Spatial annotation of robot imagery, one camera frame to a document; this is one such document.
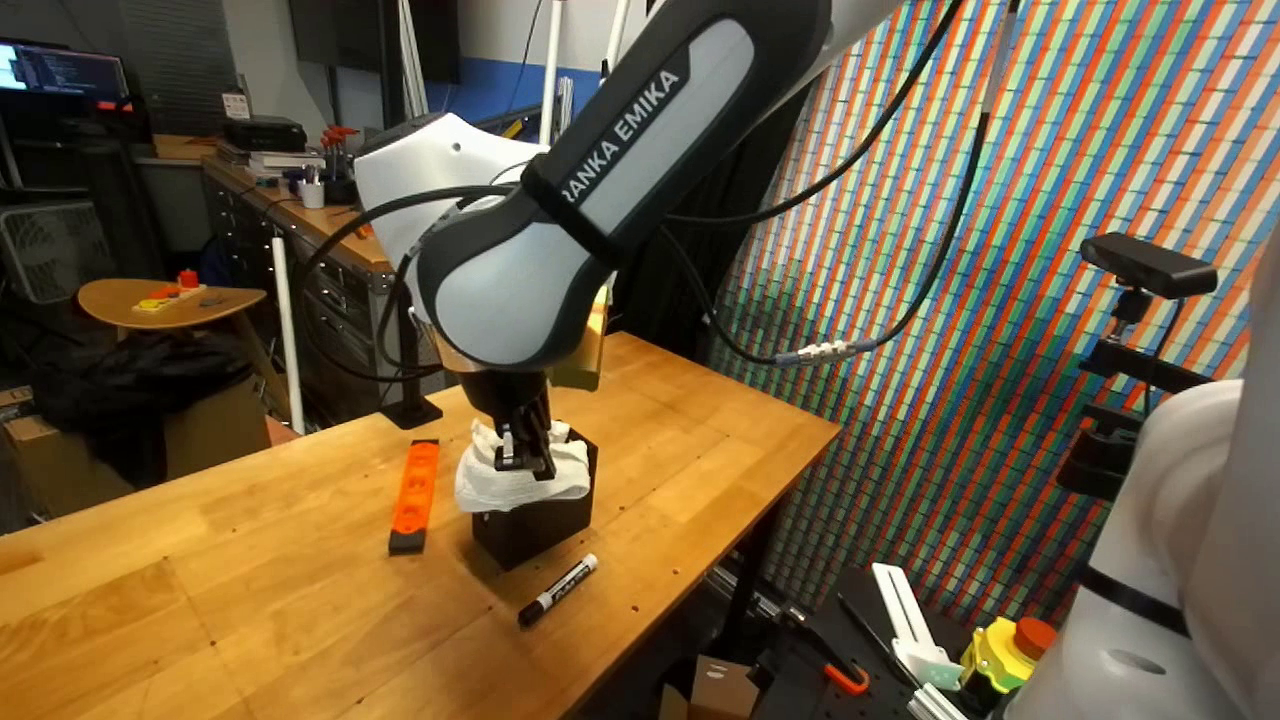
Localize wooden workbench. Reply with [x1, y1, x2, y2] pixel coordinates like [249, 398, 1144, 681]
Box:
[195, 131, 405, 285]

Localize colourful striped backdrop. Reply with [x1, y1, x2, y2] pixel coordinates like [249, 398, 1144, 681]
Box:
[702, 0, 1280, 637]

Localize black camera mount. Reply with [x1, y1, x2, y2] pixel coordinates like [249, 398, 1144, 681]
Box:
[1057, 285, 1215, 505]

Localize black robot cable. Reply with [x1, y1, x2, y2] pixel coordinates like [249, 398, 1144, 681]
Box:
[294, 0, 1003, 393]

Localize black curtain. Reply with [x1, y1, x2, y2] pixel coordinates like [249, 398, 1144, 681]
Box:
[610, 196, 755, 368]

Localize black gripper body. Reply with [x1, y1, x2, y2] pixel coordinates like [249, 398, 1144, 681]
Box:
[456, 368, 561, 451]

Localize small cardboard box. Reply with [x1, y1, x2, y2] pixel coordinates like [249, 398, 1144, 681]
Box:
[684, 651, 762, 720]

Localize white bracket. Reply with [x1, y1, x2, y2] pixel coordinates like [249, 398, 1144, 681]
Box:
[869, 559, 969, 690]

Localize black camera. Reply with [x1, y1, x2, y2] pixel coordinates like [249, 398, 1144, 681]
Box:
[1077, 233, 1218, 299]

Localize black and white marker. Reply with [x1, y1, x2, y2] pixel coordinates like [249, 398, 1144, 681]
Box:
[514, 548, 603, 632]

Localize orange marker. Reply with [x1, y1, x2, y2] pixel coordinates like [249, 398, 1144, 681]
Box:
[383, 435, 449, 559]

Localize black tool with orange grip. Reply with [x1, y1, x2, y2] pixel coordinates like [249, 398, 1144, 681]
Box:
[775, 620, 874, 699]

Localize round wooden stool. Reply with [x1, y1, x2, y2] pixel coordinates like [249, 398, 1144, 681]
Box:
[73, 270, 272, 337]

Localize grey pegboard panel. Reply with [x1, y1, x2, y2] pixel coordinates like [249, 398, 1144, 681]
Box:
[205, 184, 452, 420]

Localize black perforated box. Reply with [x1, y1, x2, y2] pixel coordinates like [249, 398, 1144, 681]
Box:
[467, 435, 603, 575]

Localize lit computer monitor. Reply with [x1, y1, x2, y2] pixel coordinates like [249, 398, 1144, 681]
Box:
[0, 35, 130, 98]

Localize white upright pole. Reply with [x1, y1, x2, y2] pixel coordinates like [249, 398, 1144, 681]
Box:
[268, 233, 308, 439]

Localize white terry towel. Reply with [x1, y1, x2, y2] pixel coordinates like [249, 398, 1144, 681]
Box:
[452, 417, 595, 518]

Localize yellow emergency stop button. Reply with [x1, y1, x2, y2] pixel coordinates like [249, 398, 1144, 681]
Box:
[955, 611, 1061, 699]

